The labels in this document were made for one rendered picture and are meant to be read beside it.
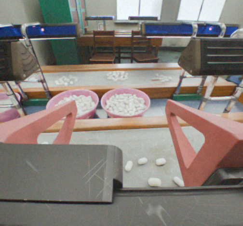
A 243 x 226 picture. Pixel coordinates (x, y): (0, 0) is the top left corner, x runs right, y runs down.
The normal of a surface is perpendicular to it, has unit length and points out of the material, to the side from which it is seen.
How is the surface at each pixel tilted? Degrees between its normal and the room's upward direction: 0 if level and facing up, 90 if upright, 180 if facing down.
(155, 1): 90
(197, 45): 58
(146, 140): 0
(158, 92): 90
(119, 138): 0
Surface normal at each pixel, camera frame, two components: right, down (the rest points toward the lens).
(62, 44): 0.00, 0.59
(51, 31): 0.05, 0.07
